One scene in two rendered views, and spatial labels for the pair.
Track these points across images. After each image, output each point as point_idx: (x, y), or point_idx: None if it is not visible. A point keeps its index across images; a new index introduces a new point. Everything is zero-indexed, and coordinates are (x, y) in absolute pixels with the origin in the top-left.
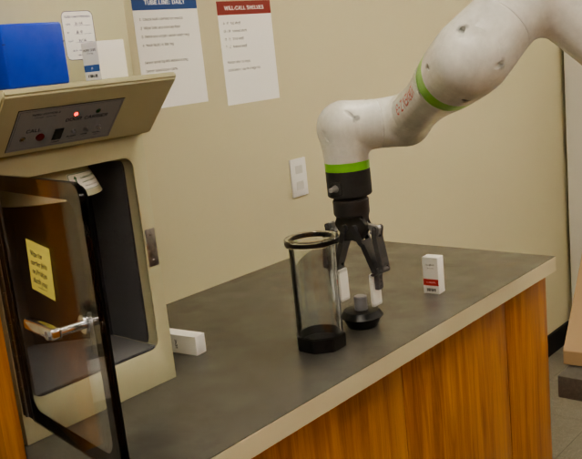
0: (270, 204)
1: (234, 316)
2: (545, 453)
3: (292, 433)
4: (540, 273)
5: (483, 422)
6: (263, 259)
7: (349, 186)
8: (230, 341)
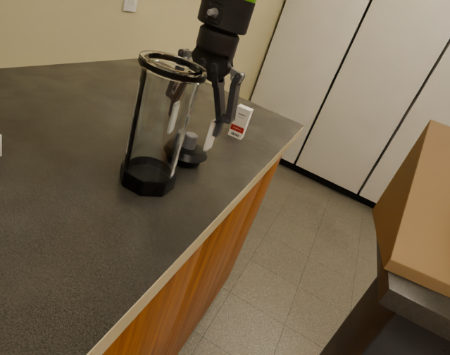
0: (103, 8)
1: (48, 110)
2: (244, 237)
3: None
4: (296, 136)
5: (233, 233)
6: (85, 54)
7: (232, 15)
8: (38, 148)
